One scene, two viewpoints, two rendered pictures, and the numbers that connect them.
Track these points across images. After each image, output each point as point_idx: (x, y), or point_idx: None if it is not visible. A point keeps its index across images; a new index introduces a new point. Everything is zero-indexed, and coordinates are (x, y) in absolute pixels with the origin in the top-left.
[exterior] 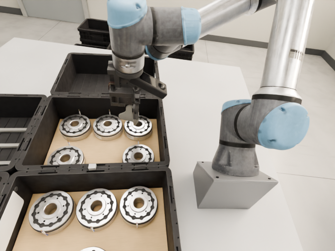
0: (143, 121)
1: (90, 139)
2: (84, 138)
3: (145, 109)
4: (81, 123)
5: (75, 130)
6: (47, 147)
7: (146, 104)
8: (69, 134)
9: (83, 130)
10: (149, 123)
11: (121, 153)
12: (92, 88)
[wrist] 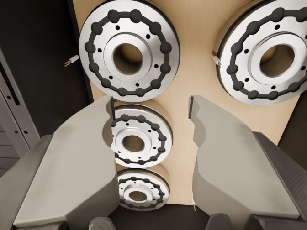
0: (114, 39)
1: (166, 157)
2: (163, 165)
3: (48, 30)
4: (138, 188)
5: (155, 192)
6: (186, 211)
7: (27, 31)
8: (166, 199)
9: (156, 181)
10: (113, 11)
11: (218, 97)
12: (7, 163)
